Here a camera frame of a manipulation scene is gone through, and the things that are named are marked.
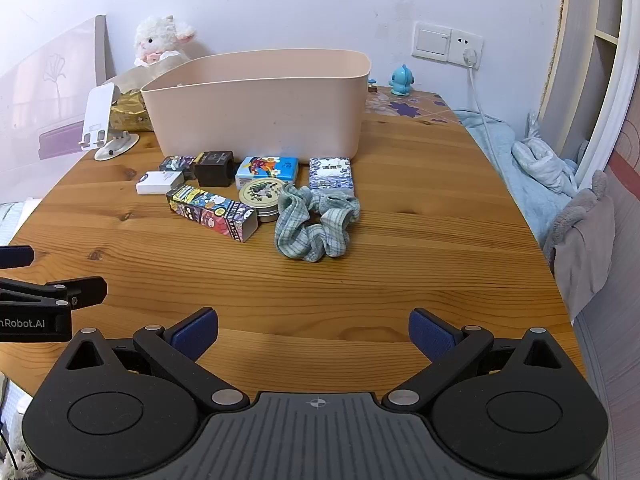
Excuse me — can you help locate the gold foil bag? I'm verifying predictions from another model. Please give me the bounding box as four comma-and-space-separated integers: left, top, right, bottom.
109, 87, 153, 132

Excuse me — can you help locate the light blue blanket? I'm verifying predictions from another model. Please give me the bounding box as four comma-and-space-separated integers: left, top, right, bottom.
452, 108, 596, 261

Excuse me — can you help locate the wooden shelf unit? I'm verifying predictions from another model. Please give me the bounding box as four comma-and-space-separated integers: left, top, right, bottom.
540, 0, 640, 191

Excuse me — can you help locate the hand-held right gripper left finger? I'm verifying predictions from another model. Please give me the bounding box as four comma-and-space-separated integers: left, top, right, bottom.
64, 308, 251, 412

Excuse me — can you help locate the purple flower table mat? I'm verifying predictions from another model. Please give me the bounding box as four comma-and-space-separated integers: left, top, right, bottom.
364, 85, 463, 126

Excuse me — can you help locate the pale picture board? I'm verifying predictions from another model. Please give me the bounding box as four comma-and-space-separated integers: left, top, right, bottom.
0, 15, 108, 161

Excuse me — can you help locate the blue toy figure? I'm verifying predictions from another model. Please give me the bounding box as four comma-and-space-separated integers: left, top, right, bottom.
389, 64, 415, 97

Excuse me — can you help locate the blue cartoon tissue pack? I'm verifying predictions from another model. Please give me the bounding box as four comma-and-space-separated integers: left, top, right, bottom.
235, 156, 300, 192

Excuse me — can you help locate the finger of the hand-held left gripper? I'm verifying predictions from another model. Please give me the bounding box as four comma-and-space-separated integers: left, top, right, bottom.
0, 246, 35, 269
0, 276, 107, 308

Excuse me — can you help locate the small white box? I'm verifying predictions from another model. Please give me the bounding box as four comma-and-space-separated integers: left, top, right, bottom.
136, 171, 186, 196

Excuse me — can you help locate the white wall socket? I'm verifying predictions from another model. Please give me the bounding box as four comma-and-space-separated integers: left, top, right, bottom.
447, 30, 484, 68

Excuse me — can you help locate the pink plastic storage bin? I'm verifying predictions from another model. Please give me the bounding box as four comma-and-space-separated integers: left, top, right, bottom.
141, 49, 372, 162

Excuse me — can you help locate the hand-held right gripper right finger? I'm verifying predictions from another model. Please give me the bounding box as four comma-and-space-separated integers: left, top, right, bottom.
382, 308, 563, 412

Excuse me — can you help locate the grey plush cloth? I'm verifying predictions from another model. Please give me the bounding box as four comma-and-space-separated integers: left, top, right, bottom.
542, 170, 616, 321

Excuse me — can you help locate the blue white patterned tissue pack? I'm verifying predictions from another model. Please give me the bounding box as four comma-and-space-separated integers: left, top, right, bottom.
308, 157, 356, 198

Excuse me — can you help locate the long colourful cartoon box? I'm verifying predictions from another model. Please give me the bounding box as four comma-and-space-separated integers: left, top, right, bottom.
166, 185, 258, 243

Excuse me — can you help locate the round metal tin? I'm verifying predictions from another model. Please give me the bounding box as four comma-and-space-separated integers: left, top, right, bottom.
237, 180, 288, 222

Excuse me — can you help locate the white phone stand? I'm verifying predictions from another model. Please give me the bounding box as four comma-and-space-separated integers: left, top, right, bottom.
77, 84, 141, 161

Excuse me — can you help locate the white plush sheep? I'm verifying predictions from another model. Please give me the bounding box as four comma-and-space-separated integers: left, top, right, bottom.
134, 15, 197, 67

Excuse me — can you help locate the small dark printed box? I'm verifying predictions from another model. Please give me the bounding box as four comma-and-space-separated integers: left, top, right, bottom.
160, 155, 197, 173

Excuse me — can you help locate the small black box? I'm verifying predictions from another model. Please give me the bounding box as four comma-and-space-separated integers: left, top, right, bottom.
193, 151, 236, 188

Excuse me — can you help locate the green plaid scrunchie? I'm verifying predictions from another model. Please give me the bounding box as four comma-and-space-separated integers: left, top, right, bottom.
275, 183, 361, 263

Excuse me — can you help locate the white wall switch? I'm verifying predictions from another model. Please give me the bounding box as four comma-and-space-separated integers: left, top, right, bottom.
412, 22, 453, 61

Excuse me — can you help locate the white power cable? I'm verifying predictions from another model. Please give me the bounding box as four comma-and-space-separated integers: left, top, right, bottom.
462, 49, 513, 161

